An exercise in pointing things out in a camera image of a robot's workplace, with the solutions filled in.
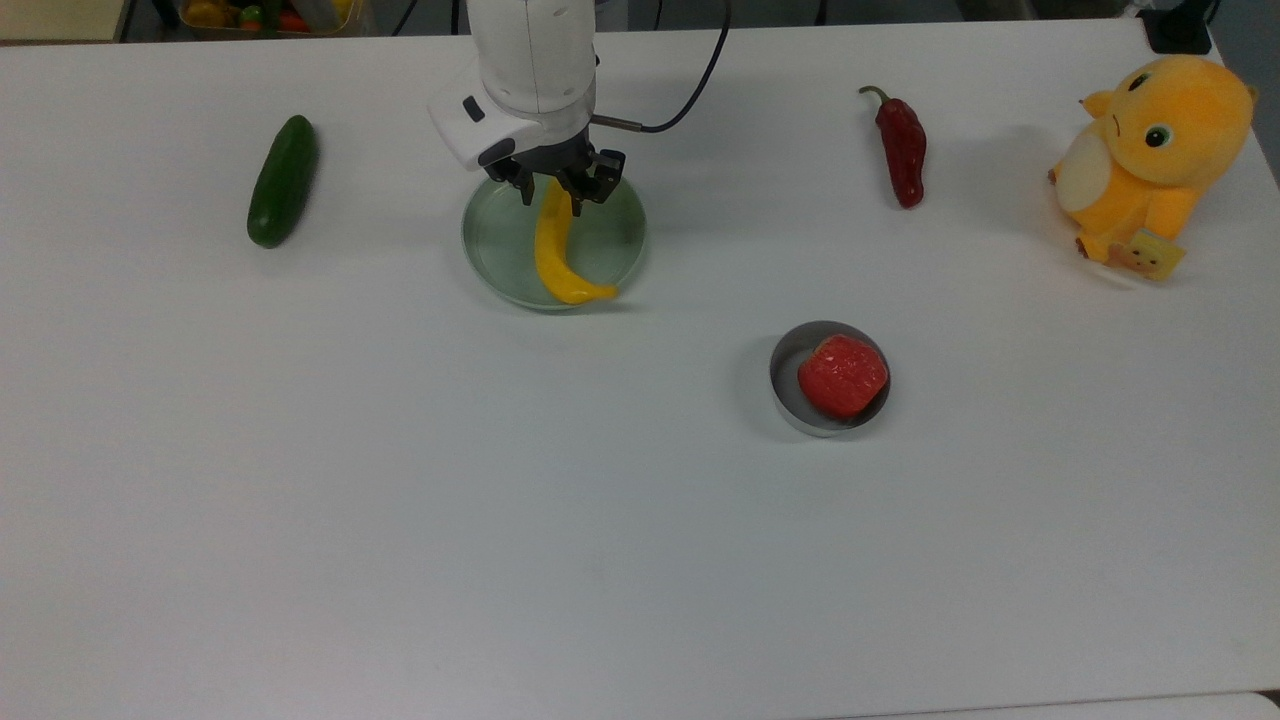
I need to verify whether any red toy strawberry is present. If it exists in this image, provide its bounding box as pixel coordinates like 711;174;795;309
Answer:
797;334;889;421

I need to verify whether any yellow toy banana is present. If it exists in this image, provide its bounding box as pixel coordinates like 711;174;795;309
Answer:
533;180;620;306

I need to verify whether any yellow paper plush tag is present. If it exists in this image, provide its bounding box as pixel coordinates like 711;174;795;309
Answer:
1120;228;1187;282

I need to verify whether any green toy cucumber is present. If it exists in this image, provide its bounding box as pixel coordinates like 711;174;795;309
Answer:
247;114;319;250

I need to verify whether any orange plush toy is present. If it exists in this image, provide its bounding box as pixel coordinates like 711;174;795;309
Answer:
1047;54;1259;283

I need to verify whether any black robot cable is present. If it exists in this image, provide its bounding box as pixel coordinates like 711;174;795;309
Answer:
590;0;733;134

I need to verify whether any clear bin of toy food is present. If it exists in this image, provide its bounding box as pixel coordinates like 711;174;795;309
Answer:
178;0;366;39

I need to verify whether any black stand base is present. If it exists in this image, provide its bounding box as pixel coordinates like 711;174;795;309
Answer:
1140;0;1216;56

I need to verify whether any red toy chili pepper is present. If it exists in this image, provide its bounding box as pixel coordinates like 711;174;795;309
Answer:
858;85;928;210

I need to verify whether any pale green plastic plate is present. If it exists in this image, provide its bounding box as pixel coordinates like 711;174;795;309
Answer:
461;172;648;312

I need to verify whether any small round metal bowl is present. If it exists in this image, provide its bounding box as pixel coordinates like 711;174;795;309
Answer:
769;320;892;439

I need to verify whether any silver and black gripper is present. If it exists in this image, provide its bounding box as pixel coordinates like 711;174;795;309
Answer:
487;135;627;217

